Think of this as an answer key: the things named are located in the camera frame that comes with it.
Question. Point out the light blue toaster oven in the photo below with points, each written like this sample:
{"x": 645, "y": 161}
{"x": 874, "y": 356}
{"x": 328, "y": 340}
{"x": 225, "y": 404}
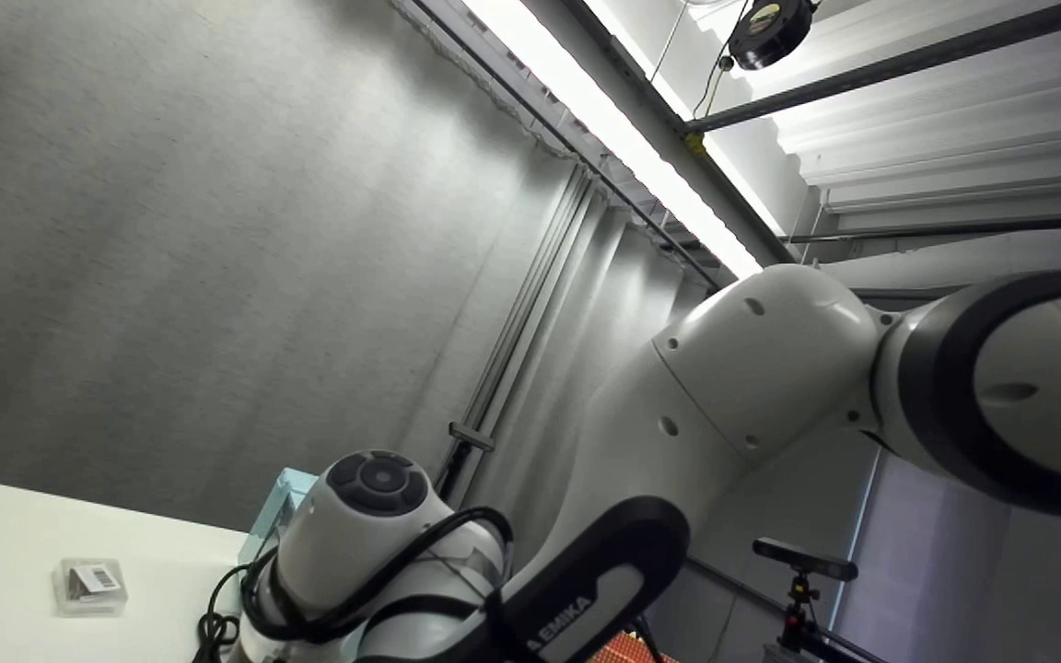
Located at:
{"x": 279, "y": 502}

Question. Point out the long ceiling light strip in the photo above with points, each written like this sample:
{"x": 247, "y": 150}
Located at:
{"x": 626, "y": 133}

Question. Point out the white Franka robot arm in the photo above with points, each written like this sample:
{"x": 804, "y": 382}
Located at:
{"x": 775, "y": 356}

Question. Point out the black camera on stand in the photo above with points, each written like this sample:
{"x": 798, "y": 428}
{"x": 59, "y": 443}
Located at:
{"x": 802, "y": 557}

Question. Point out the black round ceiling device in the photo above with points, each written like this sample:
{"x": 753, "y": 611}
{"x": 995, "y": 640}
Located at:
{"x": 770, "y": 28}

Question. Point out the orange red box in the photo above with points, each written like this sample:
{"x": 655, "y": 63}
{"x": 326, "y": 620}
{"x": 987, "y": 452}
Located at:
{"x": 630, "y": 641}

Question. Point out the black ceiling beam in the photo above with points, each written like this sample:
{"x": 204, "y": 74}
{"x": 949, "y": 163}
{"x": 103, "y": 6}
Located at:
{"x": 899, "y": 59}

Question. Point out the grey wall pole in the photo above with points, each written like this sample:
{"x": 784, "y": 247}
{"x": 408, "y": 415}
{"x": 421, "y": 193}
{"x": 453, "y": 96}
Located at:
{"x": 506, "y": 370}

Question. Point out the thin black ceiling rail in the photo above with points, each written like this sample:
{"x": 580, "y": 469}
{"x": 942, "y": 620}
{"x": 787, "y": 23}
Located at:
{"x": 958, "y": 227}

